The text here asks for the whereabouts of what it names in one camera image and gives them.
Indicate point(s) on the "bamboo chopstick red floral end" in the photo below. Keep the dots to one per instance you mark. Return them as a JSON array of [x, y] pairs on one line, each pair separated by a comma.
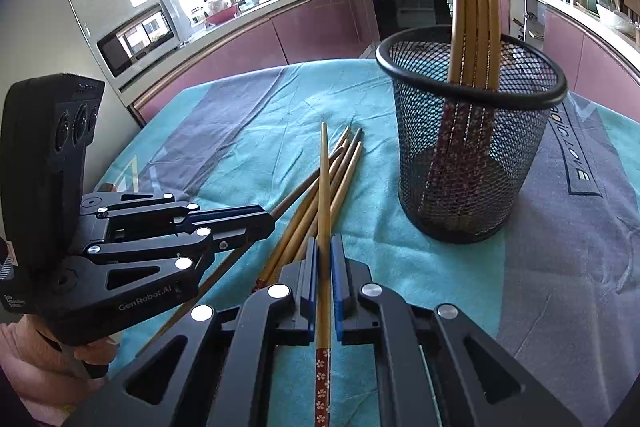
[[475, 75], [437, 178], [287, 245], [323, 315], [492, 6], [341, 174], [461, 72], [314, 207], [278, 211]]

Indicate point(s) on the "pink bowl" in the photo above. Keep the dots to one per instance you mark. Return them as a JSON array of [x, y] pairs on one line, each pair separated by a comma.
[[223, 16]]

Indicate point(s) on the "silver toaster oven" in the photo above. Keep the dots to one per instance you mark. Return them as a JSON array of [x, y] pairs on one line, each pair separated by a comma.
[[154, 29]]

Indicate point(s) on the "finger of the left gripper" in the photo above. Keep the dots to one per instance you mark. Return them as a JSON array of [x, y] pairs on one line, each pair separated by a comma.
[[258, 222], [216, 257]]

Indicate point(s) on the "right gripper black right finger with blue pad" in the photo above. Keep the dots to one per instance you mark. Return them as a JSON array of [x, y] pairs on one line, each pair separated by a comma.
[[434, 367]]

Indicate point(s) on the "pink kitchen cabinets left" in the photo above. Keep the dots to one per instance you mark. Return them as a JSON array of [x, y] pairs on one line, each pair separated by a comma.
[[284, 33]]

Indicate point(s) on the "pink kitchen cabinets right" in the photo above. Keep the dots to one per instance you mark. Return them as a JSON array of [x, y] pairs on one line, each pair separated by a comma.
[[597, 62]]

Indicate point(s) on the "teal and grey tablecloth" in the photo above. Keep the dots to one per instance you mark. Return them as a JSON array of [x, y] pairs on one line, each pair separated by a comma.
[[557, 286]]

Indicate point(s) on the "person's left hand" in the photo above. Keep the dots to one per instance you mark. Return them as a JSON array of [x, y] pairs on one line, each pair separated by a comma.
[[38, 386]]

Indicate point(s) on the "black mesh utensil holder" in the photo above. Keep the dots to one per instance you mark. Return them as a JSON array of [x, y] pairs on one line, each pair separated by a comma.
[[530, 86]]

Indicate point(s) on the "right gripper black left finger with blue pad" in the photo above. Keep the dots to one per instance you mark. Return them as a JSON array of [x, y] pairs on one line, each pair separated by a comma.
[[212, 368]]

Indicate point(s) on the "pink kitchen cabinets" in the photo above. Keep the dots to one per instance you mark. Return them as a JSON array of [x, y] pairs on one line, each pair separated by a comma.
[[597, 62], [284, 33]]

